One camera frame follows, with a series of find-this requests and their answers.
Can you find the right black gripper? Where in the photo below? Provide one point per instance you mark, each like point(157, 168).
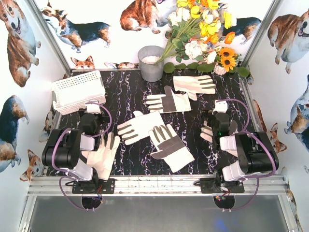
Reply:
point(208, 116)

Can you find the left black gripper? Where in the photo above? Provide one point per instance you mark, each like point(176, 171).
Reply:
point(82, 112)

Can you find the white grey glove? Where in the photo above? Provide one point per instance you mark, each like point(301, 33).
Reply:
point(169, 102)
point(170, 147)
point(206, 134)

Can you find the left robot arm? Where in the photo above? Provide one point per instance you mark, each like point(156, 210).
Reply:
point(63, 150)

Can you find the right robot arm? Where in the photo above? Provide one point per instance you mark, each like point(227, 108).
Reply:
point(255, 154)

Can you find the white perforated storage basket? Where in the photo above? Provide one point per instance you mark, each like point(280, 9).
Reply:
point(71, 94)

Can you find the green moss stone right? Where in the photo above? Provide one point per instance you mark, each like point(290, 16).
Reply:
point(243, 71)

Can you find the green moss stone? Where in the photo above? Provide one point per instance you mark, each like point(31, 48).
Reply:
point(169, 67)
point(243, 71)

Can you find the small sunflower pot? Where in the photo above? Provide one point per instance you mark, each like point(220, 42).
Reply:
point(227, 60)

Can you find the grey metal bucket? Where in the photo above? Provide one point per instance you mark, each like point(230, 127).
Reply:
point(151, 67)

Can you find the artificial flower bouquet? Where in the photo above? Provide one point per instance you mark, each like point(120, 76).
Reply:
point(195, 28)

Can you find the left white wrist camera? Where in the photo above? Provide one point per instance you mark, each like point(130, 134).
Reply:
point(93, 107)

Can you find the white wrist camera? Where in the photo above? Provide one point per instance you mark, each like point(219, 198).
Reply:
point(220, 106)
point(93, 107)

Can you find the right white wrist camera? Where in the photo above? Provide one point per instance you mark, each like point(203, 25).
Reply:
point(220, 106)

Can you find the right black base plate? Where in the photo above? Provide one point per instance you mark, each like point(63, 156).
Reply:
point(212, 185)

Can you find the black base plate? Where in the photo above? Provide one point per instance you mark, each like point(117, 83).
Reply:
point(212, 185)
point(102, 187)

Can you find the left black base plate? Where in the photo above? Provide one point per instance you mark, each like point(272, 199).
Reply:
point(102, 187)

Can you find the aluminium front rail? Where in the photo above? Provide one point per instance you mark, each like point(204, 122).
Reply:
point(155, 185)

